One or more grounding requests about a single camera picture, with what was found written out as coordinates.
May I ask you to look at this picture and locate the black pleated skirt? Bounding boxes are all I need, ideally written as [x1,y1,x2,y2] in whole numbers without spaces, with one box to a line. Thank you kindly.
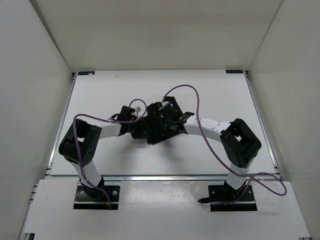
[130,102,194,145]

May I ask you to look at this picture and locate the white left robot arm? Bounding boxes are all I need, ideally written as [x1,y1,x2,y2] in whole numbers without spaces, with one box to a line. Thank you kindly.
[58,105,141,199]

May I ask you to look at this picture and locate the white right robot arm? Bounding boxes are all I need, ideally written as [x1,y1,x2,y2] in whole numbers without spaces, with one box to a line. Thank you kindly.
[156,97,262,200]

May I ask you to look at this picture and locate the left corner label sticker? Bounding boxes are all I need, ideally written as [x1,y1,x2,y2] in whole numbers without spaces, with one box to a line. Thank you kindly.
[77,71,95,76]

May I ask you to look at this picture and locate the corner label sticker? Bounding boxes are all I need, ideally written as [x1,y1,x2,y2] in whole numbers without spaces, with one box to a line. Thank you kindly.
[77,71,95,76]
[225,69,243,74]

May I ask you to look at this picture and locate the right corner label sticker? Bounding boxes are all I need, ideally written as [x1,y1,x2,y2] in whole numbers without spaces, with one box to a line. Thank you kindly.
[225,69,243,74]

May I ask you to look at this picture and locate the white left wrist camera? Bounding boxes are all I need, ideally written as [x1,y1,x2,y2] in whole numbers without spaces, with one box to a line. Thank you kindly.
[135,106,142,114]

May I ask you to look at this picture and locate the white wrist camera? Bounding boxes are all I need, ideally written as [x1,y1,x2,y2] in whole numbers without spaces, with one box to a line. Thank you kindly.
[160,101,170,109]
[135,106,142,114]

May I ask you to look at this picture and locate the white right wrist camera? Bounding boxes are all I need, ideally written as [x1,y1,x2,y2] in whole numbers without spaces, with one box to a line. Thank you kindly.
[160,101,170,109]

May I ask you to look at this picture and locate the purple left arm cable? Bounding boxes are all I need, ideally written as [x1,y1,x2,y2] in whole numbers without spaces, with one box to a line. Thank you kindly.
[72,98,149,188]

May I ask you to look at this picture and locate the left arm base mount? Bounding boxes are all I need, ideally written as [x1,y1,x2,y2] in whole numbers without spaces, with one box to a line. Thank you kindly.
[73,183,121,211]

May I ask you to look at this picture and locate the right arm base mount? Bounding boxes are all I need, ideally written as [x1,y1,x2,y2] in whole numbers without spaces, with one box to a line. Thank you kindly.
[197,183,258,212]

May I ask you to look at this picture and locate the aluminium table rail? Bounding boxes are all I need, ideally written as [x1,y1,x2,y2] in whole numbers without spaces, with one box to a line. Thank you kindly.
[44,173,276,182]

